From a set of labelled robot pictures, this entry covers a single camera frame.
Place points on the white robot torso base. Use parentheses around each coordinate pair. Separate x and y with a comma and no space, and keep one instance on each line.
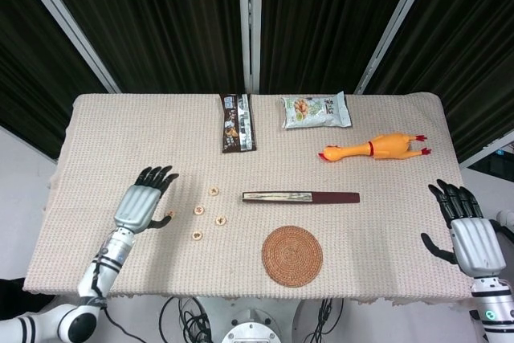
(251,327)

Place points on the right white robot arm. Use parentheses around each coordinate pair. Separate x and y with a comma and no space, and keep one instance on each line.
(492,311)

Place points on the white green snack bag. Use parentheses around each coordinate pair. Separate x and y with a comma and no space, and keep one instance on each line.
(317,114)

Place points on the yellow rubber chicken toy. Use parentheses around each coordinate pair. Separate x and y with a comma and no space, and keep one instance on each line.
(385,144)

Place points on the grey metal frame rail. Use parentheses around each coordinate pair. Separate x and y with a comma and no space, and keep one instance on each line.
(488,149)

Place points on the beige waffle tablecloth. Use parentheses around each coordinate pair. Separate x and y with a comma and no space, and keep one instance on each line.
(140,138)

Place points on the black curtain panel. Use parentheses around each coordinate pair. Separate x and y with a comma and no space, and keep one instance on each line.
(160,25)
(329,25)
(32,78)
(474,58)

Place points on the grey metal frame post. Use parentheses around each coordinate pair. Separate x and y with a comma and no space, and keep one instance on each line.
(397,17)
(60,13)
(249,17)

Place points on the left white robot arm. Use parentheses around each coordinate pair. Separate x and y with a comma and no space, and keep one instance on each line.
(114,250)

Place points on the dark red folded fan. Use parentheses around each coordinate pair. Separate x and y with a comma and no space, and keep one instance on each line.
(333,197)

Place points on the wooden button top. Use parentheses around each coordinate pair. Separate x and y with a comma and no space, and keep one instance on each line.
(214,190)

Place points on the wooden button bottom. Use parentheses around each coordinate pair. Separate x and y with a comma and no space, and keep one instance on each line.
(197,235)

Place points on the wooden button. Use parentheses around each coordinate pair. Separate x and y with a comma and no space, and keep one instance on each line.
(214,190)
(199,210)
(197,235)
(221,220)
(170,212)

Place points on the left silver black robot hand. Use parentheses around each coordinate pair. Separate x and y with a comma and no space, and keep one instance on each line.
(138,206)

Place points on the round woven rattan coaster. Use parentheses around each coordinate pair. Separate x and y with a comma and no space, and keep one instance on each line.
(292,256)

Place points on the brown snack packet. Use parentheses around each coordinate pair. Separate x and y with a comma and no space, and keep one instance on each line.
(233,134)

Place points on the black fabric object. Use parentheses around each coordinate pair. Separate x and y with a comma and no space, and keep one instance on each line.
(20,295)

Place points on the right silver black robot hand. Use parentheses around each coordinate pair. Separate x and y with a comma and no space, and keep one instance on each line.
(478,242)

